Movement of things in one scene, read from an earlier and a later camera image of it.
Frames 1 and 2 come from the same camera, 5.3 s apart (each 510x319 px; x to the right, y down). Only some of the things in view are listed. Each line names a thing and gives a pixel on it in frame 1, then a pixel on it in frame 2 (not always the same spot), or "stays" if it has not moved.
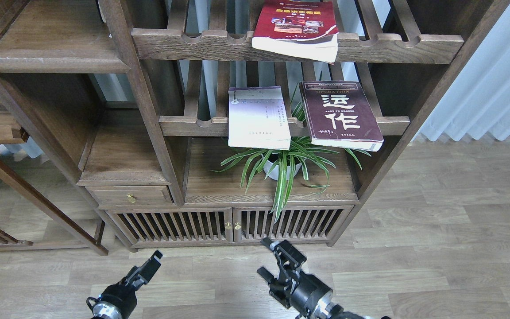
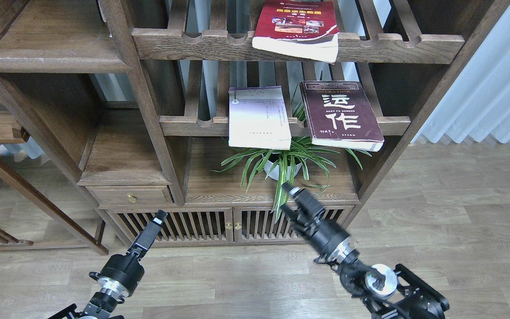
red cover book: [305, 29] stays
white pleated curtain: [496, 92] stays
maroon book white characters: [338, 114] stays
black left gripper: [122, 293] to [121, 273]
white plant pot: [274, 174] stays
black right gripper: [292, 289] to [326, 237]
